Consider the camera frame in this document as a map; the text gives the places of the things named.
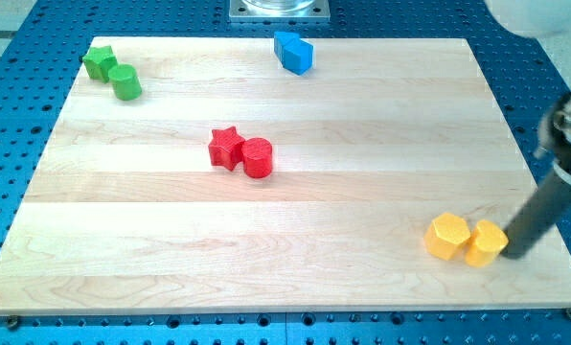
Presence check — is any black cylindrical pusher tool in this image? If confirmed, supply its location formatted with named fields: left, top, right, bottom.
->
left=501, top=169, right=571, bottom=260

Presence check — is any green cylinder block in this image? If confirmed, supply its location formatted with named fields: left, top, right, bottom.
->
left=108, top=64, right=142, bottom=101

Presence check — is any light wooden board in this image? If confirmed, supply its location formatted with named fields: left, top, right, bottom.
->
left=0, top=36, right=571, bottom=315

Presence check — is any yellow hexagon block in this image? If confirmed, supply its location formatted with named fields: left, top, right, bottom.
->
left=423, top=213, right=470, bottom=261

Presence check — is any blue perforated table plate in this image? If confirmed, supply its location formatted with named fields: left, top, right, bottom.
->
left=0, top=0, right=571, bottom=344

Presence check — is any red star block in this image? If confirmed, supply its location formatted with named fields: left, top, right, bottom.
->
left=208, top=126, right=245, bottom=171

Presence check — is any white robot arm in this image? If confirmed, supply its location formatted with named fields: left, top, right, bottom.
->
left=485, top=0, right=571, bottom=185

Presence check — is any red cylinder block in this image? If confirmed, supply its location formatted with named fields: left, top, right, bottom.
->
left=241, top=137, right=272, bottom=178

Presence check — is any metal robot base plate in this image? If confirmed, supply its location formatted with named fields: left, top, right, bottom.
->
left=228, top=0, right=331, bottom=23

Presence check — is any green star block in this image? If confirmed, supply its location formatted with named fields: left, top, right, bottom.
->
left=82, top=46, right=118, bottom=83

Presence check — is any blue pentagon block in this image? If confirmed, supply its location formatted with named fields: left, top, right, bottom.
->
left=282, top=39, right=314, bottom=76

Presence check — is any yellow heart block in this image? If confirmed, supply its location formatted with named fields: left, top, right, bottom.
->
left=465, top=219, right=509, bottom=267

